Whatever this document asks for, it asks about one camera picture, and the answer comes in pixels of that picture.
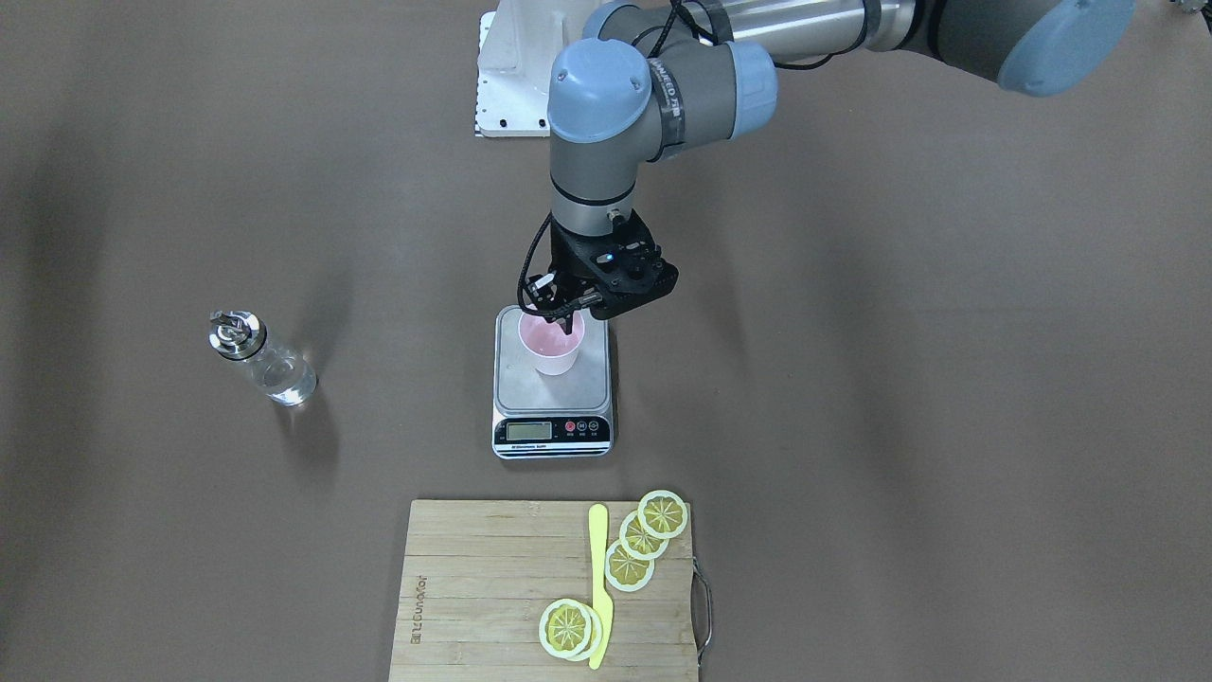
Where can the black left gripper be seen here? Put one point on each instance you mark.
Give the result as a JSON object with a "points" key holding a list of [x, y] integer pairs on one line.
{"points": [[566, 266]]}

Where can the pink plastic cup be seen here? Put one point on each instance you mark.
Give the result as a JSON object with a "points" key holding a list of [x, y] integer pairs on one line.
{"points": [[551, 352]]}

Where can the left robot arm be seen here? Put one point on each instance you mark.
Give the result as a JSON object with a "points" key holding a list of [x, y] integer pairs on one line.
{"points": [[646, 84]]}

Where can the silver kitchen scale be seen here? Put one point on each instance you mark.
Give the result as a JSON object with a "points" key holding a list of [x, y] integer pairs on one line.
{"points": [[536, 415]]}

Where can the yellow plastic knife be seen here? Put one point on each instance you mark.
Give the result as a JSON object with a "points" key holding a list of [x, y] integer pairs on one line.
{"points": [[602, 603]]}

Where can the lemon slice near board end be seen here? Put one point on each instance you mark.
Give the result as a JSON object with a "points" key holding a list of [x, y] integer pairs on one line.
{"points": [[662, 514]]}

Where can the middle lemon slice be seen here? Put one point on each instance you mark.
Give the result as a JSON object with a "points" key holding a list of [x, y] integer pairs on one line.
{"points": [[638, 543]]}

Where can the wooden cutting board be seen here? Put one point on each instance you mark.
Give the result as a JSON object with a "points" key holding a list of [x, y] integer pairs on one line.
{"points": [[478, 574]]}

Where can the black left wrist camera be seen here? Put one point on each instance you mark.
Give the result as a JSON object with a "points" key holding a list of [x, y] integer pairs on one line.
{"points": [[629, 274]]}

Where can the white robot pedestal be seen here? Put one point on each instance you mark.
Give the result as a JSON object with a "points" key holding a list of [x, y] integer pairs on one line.
{"points": [[518, 42]]}

